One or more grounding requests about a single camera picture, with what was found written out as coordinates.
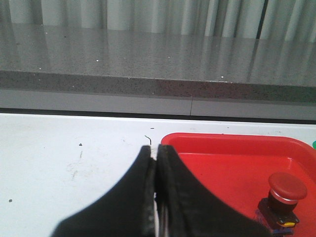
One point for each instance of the grey stone counter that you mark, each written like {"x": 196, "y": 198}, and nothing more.
{"x": 81, "y": 70}

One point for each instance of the red plastic tray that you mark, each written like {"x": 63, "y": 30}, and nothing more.
{"x": 236, "y": 169}

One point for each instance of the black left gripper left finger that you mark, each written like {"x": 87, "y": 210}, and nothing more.
{"x": 126, "y": 210}

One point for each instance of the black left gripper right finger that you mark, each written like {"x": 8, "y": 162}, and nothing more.
{"x": 186, "y": 208}

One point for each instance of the red mushroom push button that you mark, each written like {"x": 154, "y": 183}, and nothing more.
{"x": 275, "y": 211}

